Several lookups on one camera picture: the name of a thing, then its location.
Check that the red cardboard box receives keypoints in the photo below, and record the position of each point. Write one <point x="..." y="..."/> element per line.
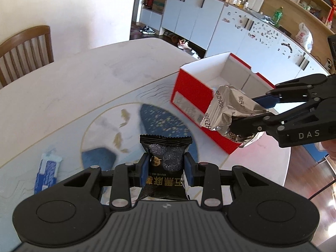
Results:
<point x="191" y="89"/>

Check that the red bag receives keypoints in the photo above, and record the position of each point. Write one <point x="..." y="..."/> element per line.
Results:
<point x="149" y="1"/>

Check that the green plastic bottle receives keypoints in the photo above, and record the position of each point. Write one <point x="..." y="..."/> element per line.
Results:
<point x="277" y="15"/>

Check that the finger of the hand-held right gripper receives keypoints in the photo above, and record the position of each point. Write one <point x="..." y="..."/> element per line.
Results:
<point x="270" y="99"/>
<point x="249" y="126"/>

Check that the wooden chair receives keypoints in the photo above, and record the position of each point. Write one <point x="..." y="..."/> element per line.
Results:
<point x="39" y="32"/>

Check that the white red-printed plastic bag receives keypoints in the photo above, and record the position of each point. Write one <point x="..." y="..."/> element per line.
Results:
<point x="304" y="36"/>

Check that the black snack packet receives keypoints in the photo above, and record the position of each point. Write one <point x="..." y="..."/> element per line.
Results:
<point x="165" y="157"/>

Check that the person's right hand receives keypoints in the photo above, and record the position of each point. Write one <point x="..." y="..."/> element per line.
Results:
<point x="331" y="151"/>

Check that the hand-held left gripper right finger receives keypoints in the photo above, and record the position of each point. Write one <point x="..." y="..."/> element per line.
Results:
<point x="189" y="169"/>

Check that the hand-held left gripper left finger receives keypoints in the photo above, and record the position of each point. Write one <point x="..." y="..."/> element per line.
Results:
<point x="145" y="169"/>

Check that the marble desktop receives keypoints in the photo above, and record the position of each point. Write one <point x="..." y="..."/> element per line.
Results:
<point x="92" y="71"/>

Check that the brown cardboard box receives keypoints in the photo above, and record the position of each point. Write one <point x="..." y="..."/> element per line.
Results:
<point x="160" y="1"/>

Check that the black sneakers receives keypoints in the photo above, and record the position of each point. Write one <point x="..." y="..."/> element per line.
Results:
<point x="147" y="29"/>

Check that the pair of light shoes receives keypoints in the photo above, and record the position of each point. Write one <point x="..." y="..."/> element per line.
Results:
<point x="185" y="44"/>

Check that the silver foil snack packet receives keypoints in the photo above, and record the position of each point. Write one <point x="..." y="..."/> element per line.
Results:
<point x="225" y="105"/>

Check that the blue tissue pack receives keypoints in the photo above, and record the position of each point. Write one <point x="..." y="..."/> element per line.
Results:
<point x="47" y="172"/>

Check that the white cabinet with stickers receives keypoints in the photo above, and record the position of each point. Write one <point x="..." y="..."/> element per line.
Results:
<point x="262" y="36"/>

